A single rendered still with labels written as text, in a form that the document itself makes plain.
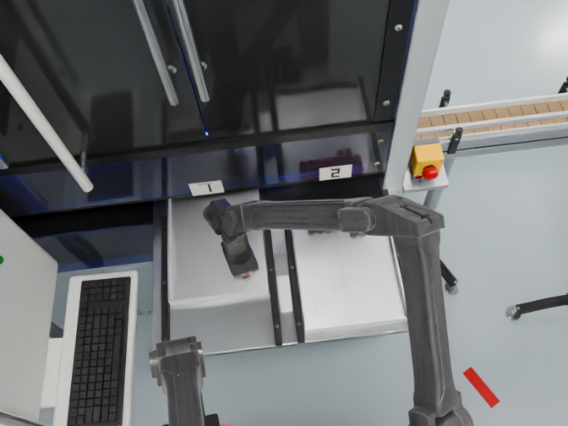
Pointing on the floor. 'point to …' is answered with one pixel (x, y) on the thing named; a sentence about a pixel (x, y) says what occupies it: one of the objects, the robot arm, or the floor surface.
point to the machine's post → (413, 88)
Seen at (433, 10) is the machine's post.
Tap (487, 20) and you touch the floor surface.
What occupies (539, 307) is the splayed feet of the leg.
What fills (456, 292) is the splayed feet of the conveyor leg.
